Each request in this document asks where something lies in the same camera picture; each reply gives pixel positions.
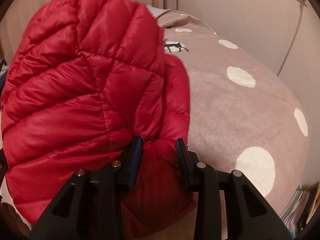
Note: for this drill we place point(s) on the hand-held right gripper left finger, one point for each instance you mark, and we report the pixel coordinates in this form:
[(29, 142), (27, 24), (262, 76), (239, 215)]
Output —
[(135, 155)]

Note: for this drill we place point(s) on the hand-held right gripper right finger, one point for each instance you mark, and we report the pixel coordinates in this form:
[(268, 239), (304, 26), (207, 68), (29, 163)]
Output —
[(179, 155)]

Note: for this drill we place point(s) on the red down jacket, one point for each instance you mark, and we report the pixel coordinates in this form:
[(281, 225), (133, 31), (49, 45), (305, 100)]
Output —
[(75, 92)]

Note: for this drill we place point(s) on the polka dot deer bed cover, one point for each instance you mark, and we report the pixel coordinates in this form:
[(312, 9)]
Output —
[(237, 120)]

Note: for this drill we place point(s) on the stack of magazines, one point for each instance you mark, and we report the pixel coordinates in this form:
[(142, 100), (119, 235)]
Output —
[(300, 210)]

